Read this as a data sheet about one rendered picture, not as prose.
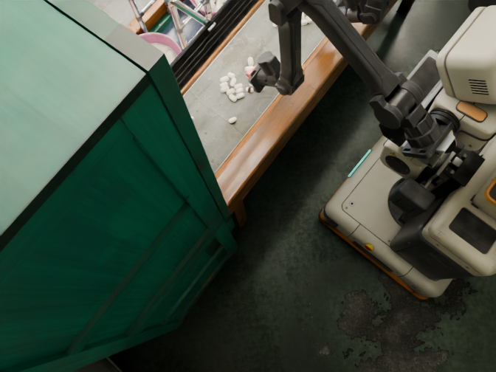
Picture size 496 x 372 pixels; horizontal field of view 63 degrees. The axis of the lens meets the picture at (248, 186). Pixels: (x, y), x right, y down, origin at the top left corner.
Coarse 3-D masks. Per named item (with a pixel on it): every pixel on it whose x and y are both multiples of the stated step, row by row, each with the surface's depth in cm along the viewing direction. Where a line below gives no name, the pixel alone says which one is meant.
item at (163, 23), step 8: (128, 0) 148; (152, 0) 160; (168, 0) 166; (136, 8) 153; (144, 8) 159; (168, 8) 170; (136, 16) 157; (168, 16) 173; (144, 24) 163; (160, 24) 172; (168, 24) 176; (144, 32) 166; (160, 32) 175
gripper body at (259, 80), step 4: (260, 68) 145; (256, 72) 144; (260, 72) 144; (252, 76) 144; (256, 76) 145; (260, 76) 143; (264, 76) 142; (248, 80) 145; (252, 80) 144; (256, 80) 145; (260, 80) 144; (264, 80) 142; (252, 84) 145; (256, 84) 146; (260, 84) 147; (264, 84) 144; (268, 84) 142; (256, 88) 146; (260, 88) 147
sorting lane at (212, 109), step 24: (336, 0) 169; (264, 24) 167; (312, 24) 167; (240, 48) 165; (264, 48) 164; (312, 48) 164; (216, 72) 162; (240, 72) 162; (192, 96) 160; (216, 96) 160; (264, 96) 159; (216, 120) 157; (240, 120) 157; (216, 144) 155; (216, 168) 152
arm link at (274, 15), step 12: (276, 0) 97; (276, 12) 98; (300, 12) 103; (276, 24) 103; (288, 24) 104; (300, 24) 108; (288, 36) 109; (300, 36) 113; (288, 48) 114; (300, 48) 117; (288, 60) 120; (300, 60) 123; (288, 72) 126; (300, 72) 128; (288, 84) 131; (300, 84) 135
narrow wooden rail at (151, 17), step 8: (160, 0) 169; (184, 0) 180; (152, 8) 168; (160, 8) 169; (176, 8) 179; (144, 16) 168; (152, 16) 168; (160, 16) 173; (136, 24) 167; (152, 24) 171; (136, 32) 166
